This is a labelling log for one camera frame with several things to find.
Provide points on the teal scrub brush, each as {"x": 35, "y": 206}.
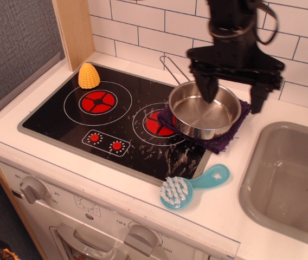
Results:
{"x": 177, "y": 192}

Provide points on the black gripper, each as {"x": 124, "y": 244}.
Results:
{"x": 240, "y": 60}

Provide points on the grey oven knob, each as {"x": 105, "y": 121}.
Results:
{"x": 141, "y": 239}

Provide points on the stainless steel pot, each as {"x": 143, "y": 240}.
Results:
{"x": 199, "y": 119}

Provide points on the yellow toy corn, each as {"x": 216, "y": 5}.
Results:
{"x": 88, "y": 76}

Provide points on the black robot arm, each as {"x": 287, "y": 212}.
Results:
{"x": 232, "y": 19}

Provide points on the black toy stovetop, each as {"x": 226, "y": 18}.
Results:
{"x": 115, "y": 124}

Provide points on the purple cloth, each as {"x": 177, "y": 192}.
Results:
{"x": 166, "y": 119}

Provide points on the grey timer knob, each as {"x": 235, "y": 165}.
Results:
{"x": 32, "y": 189}

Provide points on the grey oven door handle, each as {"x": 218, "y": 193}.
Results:
{"x": 94, "y": 245}

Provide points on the wooden post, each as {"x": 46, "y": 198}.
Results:
{"x": 75, "y": 28}

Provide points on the grey sink basin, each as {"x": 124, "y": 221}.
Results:
{"x": 274, "y": 191}

